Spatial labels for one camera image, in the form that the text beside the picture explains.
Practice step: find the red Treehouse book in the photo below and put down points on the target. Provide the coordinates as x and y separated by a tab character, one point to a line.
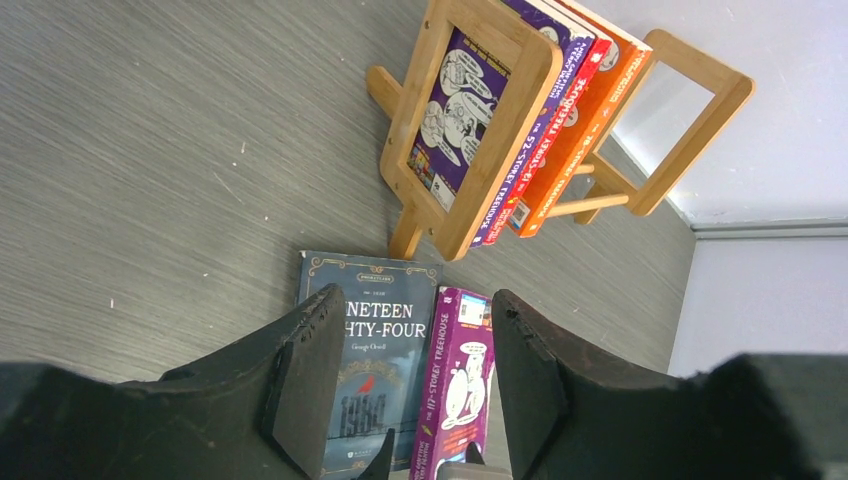
575	40

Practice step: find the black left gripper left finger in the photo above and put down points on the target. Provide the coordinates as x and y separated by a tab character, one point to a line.
258	408

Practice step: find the magenta paperback book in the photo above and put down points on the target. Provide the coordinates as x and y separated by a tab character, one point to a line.
457	384

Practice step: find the orange 78-Storey Treehouse book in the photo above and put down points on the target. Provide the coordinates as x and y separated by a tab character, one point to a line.
606	75

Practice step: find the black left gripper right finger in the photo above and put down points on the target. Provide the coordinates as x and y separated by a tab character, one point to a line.
573	410

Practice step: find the blue Nineteen Eighty-Four book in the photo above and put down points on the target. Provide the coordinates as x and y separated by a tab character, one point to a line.
389	307

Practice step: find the purple 52-Storey Treehouse book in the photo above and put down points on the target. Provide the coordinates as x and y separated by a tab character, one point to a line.
468	89

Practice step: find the wooden book rack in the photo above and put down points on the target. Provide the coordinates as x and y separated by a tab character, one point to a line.
533	61

